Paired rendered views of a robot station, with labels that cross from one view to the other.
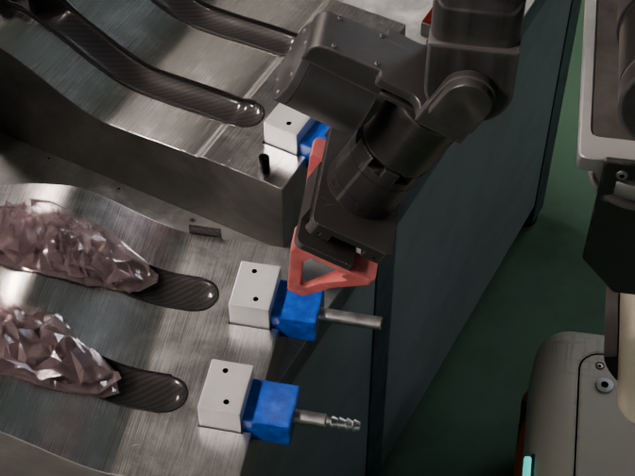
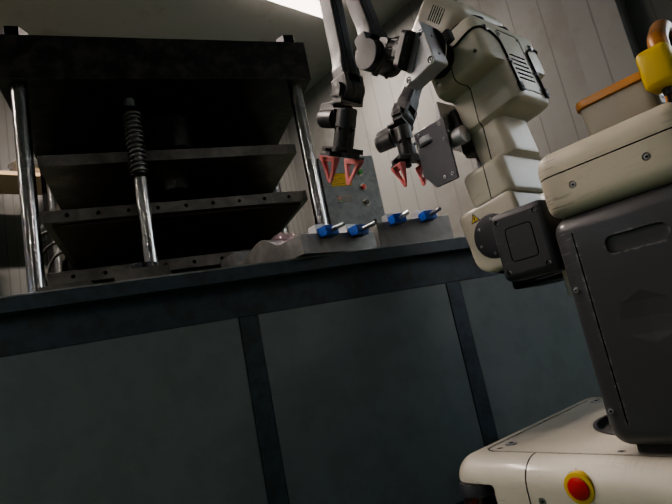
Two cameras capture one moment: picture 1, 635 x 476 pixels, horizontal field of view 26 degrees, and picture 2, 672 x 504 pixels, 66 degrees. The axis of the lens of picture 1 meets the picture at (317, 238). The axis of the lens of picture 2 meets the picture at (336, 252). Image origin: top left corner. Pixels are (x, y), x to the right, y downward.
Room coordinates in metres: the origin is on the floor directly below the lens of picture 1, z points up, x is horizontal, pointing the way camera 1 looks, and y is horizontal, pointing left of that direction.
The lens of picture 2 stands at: (-0.40, -0.85, 0.54)
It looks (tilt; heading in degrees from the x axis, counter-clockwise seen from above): 11 degrees up; 40
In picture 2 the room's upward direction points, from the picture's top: 11 degrees counter-clockwise
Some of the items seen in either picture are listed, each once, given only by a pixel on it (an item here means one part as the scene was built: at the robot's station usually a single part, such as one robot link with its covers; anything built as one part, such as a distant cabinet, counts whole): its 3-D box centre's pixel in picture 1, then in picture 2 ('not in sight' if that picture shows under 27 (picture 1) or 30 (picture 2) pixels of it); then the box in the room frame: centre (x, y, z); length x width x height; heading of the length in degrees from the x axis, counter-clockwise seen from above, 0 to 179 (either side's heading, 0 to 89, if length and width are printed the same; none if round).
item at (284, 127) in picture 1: (337, 149); (398, 218); (0.90, -0.02, 0.89); 0.13 x 0.05 x 0.05; 61
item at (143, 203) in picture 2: not in sight; (149, 245); (0.67, 1.03, 1.10); 0.05 x 0.05 x 1.30
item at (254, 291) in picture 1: (308, 312); (360, 229); (0.73, 0.01, 0.85); 0.13 x 0.05 x 0.05; 79
